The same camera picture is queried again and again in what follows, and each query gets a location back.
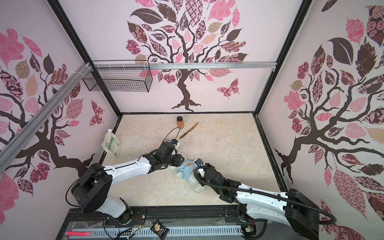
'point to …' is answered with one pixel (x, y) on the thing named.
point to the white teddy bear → (197, 185)
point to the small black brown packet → (160, 230)
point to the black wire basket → (119, 76)
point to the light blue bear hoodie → (186, 167)
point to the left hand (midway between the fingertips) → (181, 161)
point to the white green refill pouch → (111, 143)
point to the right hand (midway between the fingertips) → (198, 165)
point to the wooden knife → (192, 127)
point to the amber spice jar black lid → (180, 122)
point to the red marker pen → (77, 233)
